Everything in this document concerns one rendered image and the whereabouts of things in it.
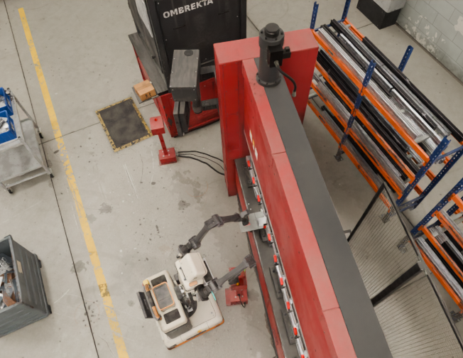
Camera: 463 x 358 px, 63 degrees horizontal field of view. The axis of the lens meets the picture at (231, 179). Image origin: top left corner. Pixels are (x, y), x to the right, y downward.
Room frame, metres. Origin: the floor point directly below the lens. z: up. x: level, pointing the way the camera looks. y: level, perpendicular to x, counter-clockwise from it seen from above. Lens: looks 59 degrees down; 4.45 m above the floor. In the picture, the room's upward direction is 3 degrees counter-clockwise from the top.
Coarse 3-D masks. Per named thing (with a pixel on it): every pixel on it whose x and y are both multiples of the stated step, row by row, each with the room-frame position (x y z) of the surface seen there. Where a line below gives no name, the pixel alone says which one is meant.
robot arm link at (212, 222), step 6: (216, 216) 1.35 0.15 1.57; (204, 222) 1.30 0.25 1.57; (210, 222) 1.29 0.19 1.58; (216, 222) 1.30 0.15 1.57; (204, 228) 1.27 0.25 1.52; (210, 228) 1.24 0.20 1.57; (198, 234) 1.26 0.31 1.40; (204, 234) 1.25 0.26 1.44; (198, 240) 1.23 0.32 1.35; (192, 246) 1.21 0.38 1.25; (198, 246) 1.22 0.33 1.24
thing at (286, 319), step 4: (284, 312) 0.68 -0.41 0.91; (284, 316) 0.64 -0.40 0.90; (288, 316) 0.64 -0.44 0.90; (284, 320) 0.61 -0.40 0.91; (288, 320) 0.60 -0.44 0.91; (284, 324) 0.58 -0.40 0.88; (288, 324) 0.57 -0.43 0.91; (288, 328) 0.54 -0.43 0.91; (288, 332) 0.50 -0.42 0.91; (292, 332) 0.50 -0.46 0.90; (288, 336) 0.48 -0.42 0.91; (292, 340) 0.44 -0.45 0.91; (292, 344) 0.41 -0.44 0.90
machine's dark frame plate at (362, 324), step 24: (288, 96) 1.97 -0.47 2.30; (288, 120) 1.74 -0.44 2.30; (288, 144) 1.53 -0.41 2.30; (312, 168) 1.32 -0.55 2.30; (312, 192) 1.14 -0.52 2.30; (312, 216) 0.97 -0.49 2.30; (336, 216) 0.96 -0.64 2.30; (336, 240) 0.81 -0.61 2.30; (336, 264) 0.66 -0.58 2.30; (336, 288) 0.52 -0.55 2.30; (360, 288) 0.51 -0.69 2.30; (360, 312) 0.39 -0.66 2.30; (360, 336) 0.27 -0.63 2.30; (384, 336) 0.26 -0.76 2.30
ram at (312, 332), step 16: (256, 128) 1.93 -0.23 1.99; (256, 144) 1.90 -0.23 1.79; (256, 160) 1.88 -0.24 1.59; (256, 176) 1.85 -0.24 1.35; (272, 176) 1.44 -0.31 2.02; (272, 192) 1.40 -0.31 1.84; (272, 208) 1.36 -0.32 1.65; (272, 224) 1.30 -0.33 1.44; (288, 224) 1.03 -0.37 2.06; (288, 240) 0.97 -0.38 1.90; (288, 256) 0.91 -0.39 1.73; (288, 272) 0.85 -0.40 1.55; (304, 272) 0.69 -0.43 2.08; (288, 288) 0.77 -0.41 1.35; (304, 288) 0.62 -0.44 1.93; (304, 304) 0.55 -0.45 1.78; (304, 320) 0.48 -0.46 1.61; (304, 336) 0.40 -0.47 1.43; (320, 336) 0.32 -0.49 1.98; (320, 352) 0.24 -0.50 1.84
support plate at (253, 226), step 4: (256, 212) 1.63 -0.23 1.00; (260, 212) 1.63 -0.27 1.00; (252, 216) 1.60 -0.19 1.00; (256, 216) 1.59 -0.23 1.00; (260, 216) 1.59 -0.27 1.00; (252, 220) 1.55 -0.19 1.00; (256, 220) 1.55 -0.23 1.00; (240, 224) 1.51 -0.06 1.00; (252, 224) 1.50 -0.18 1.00; (256, 224) 1.50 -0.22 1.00; (240, 228) 1.47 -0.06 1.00; (244, 228) 1.47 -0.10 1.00; (248, 228) 1.47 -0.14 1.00; (252, 228) 1.47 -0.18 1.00; (256, 228) 1.46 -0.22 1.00; (260, 228) 1.46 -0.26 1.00
